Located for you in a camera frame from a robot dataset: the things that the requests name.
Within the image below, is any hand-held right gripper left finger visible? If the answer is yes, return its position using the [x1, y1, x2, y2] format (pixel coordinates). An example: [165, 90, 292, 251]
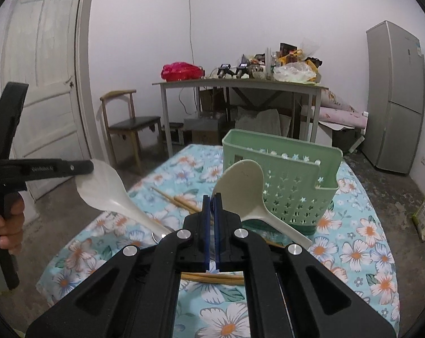
[25, 194, 215, 338]

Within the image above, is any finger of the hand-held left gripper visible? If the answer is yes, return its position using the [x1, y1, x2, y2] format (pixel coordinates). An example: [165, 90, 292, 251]
[20, 159, 94, 184]

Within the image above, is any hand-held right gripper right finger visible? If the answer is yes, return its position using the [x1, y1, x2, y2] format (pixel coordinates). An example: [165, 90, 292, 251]
[213, 192, 398, 338]

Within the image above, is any cream rice paddle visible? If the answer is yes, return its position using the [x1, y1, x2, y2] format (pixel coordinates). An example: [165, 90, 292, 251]
[212, 159, 313, 250]

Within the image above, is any translucent white rice paddle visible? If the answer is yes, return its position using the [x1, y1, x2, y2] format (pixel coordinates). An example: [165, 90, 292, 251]
[74, 158, 172, 243]

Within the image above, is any metal spoon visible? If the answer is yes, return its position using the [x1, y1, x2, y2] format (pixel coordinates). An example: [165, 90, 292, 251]
[150, 225, 171, 244]

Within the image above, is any green plastic utensil basket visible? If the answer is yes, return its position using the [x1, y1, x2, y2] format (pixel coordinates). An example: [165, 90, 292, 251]
[222, 129, 343, 236]

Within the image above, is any person's left hand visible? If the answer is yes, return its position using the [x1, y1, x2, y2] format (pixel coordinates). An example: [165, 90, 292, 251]
[0, 194, 26, 255]

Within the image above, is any white door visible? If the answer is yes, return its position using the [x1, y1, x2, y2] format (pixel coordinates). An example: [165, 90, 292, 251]
[0, 0, 97, 201]

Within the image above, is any wooden chair dark seat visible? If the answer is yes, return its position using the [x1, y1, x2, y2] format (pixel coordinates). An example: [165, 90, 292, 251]
[100, 89, 164, 175]

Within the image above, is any cardboard box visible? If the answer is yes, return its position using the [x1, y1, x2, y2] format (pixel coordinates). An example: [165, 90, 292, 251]
[182, 113, 227, 145]

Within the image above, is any white woven sack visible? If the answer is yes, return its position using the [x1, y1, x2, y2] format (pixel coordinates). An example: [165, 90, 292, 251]
[235, 107, 281, 136]

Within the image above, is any grey metal-legged table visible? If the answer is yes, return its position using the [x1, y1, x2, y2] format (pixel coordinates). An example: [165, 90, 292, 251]
[152, 77, 330, 159]

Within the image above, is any floral blue tablecloth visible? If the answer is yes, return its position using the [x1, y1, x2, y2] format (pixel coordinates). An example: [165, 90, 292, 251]
[36, 143, 400, 338]

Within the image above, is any red plastic bag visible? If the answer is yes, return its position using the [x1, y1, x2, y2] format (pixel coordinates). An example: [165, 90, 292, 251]
[161, 62, 204, 81]

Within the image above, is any pink paper roll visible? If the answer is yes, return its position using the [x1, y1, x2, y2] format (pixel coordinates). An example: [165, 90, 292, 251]
[320, 90, 370, 130]

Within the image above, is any white plastic bag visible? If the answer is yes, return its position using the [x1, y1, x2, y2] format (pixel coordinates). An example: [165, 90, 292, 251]
[273, 63, 317, 83]

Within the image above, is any pile of table clutter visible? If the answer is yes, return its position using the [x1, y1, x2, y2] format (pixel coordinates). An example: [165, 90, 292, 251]
[241, 38, 322, 82]

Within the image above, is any grey refrigerator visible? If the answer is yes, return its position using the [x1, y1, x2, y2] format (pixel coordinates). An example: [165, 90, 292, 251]
[360, 20, 425, 175]

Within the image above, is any wall cable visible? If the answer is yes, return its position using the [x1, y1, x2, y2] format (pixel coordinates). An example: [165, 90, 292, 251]
[188, 0, 196, 65]

